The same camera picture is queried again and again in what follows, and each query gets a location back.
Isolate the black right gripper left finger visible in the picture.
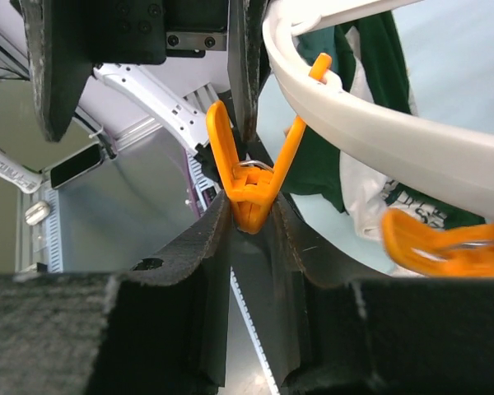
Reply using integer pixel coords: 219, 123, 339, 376
0, 193, 231, 394

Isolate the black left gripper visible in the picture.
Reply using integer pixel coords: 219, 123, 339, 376
19, 0, 270, 142

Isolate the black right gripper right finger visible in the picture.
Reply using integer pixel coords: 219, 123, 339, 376
234, 201, 494, 394

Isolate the orange clothespin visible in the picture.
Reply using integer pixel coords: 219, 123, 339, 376
381, 209, 494, 277
206, 100, 305, 234

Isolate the white round clip hanger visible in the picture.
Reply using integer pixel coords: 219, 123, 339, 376
263, 1, 494, 220

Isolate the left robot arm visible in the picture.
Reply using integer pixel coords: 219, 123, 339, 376
18, 1, 269, 154

